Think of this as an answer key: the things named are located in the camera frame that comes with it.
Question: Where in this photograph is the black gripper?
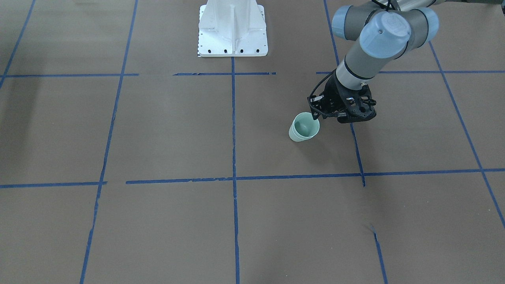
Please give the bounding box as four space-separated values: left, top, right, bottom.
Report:
308 70 361 119

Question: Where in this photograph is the green cup from pedestal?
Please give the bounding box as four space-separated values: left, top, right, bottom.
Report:
292 112 320 136

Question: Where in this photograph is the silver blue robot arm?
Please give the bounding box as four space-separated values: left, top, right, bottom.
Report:
308 0 440 123

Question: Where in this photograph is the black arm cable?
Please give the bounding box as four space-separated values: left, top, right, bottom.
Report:
308 71 336 115

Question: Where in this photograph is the green cup near pedestal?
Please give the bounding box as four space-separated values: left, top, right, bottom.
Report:
288 124 314 142

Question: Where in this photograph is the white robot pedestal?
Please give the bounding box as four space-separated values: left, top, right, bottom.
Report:
197 0 269 57

